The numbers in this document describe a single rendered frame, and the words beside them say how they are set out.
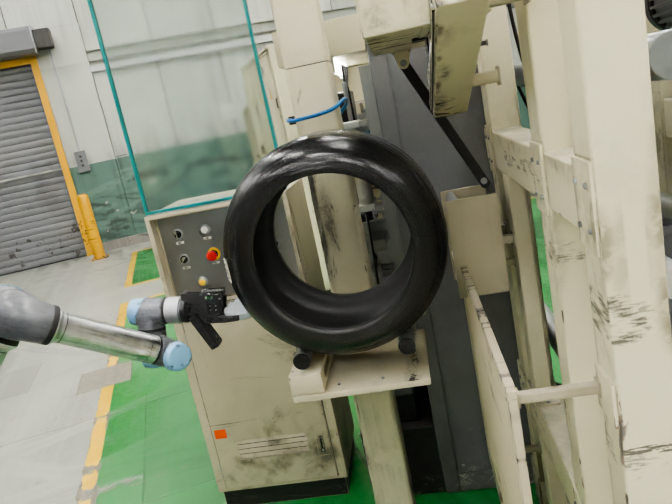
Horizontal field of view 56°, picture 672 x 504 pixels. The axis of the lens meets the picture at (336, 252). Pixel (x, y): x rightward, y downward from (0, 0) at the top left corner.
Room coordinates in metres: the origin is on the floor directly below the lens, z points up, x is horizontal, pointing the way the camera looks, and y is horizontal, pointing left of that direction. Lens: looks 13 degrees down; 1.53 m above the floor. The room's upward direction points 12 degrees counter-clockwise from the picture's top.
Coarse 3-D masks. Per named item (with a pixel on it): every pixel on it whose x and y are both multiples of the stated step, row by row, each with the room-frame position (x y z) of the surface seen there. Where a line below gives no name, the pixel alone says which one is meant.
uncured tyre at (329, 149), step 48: (288, 144) 1.55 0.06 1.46; (336, 144) 1.51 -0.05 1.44; (384, 144) 1.55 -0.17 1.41; (240, 192) 1.55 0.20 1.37; (384, 192) 1.47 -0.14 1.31; (432, 192) 1.51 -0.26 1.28; (240, 240) 1.53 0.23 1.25; (432, 240) 1.47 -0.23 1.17; (240, 288) 1.54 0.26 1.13; (288, 288) 1.79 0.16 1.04; (384, 288) 1.76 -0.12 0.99; (432, 288) 1.49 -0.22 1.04; (288, 336) 1.52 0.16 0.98; (336, 336) 1.50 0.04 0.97; (384, 336) 1.49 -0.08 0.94
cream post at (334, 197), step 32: (288, 0) 1.89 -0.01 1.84; (288, 32) 1.90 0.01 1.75; (320, 32) 1.88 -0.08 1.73; (288, 64) 1.90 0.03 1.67; (320, 64) 1.88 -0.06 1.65; (320, 96) 1.89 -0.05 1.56; (320, 128) 1.89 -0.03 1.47; (320, 192) 1.90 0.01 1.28; (352, 192) 1.89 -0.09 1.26; (320, 224) 1.90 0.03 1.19; (352, 224) 1.88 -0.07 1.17; (352, 256) 1.89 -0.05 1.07; (352, 288) 1.89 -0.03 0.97; (384, 416) 1.89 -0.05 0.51; (384, 448) 1.89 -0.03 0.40; (384, 480) 1.89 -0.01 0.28
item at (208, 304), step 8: (208, 288) 1.70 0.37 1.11; (216, 288) 1.70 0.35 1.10; (224, 288) 1.69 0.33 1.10; (184, 296) 1.66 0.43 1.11; (192, 296) 1.65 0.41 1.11; (200, 296) 1.63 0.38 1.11; (208, 296) 1.65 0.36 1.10; (216, 296) 1.63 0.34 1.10; (224, 296) 1.68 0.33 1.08; (184, 304) 1.65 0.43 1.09; (192, 304) 1.66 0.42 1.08; (200, 304) 1.63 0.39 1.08; (208, 304) 1.64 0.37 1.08; (216, 304) 1.64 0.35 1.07; (224, 304) 1.68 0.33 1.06; (184, 312) 1.65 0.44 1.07; (192, 312) 1.66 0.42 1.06; (200, 312) 1.65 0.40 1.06; (208, 312) 1.64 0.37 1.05; (216, 312) 1.64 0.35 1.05; (184, 320) 1.65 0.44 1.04; (208, 320) 1.64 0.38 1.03
